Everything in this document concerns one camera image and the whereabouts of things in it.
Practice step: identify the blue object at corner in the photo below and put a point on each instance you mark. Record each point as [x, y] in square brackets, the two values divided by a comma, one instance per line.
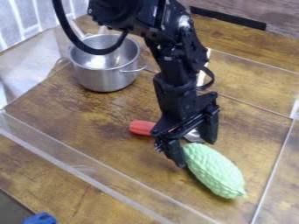
[40, 218]

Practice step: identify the green bitter gourd toy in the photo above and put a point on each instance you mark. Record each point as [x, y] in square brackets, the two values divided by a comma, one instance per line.
[215, 171]

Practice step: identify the silver metal pot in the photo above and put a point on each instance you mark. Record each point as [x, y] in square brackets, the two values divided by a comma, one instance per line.
[107, 73]

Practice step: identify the red handled metal spoon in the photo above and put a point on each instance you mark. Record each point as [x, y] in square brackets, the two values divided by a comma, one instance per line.
[141, 128]

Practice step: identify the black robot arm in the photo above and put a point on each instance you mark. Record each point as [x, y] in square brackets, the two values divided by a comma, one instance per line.
[163, 23]

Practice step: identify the clear acrylic barrier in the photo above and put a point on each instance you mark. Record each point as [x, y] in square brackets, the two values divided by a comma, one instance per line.
[73, 163]

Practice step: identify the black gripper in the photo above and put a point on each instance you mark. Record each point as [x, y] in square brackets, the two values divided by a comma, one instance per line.
[185, 111]

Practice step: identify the black strip on wall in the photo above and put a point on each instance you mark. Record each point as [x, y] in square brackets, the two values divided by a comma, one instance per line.
[229, 18]

